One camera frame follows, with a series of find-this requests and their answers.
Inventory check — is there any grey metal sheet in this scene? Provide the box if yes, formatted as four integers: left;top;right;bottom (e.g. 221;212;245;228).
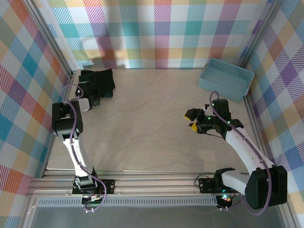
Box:
22;205;289;228

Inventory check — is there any long aluminium base rail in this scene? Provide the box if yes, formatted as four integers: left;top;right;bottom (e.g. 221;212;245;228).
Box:
26;174;289;198

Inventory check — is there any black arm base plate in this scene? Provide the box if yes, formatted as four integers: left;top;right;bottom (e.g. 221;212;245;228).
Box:
198;177;243;194
72;179;116;195

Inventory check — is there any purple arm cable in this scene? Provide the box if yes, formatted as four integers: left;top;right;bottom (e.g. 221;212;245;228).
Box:
209;91;273;216
60;84;110;213

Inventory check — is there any black t-shirt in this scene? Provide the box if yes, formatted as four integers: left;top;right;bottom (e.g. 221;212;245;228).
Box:
77;68;116;99

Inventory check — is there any small controller board with wires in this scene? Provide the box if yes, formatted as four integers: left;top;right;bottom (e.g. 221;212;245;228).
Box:
82;194;106;214
217;193;236;211

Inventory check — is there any light blue perforated plastic basket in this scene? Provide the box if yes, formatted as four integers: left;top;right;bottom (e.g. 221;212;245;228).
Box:
199;57;255;103

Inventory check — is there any grey slotted cable duct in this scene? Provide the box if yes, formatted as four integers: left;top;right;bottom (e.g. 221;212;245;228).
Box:
37;196;219;208

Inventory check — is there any aluminium corner post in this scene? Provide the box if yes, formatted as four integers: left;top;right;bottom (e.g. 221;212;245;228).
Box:
236;0;285;74
22;0;78;80

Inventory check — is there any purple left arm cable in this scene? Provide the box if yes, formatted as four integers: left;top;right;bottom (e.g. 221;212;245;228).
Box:
60;84;110;213

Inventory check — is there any aluminium side rail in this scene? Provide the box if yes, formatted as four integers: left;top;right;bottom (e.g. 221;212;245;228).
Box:
237;68;289;182
41;70;78;179

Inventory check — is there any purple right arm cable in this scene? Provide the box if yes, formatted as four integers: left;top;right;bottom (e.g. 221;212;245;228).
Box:
209;91;273;216

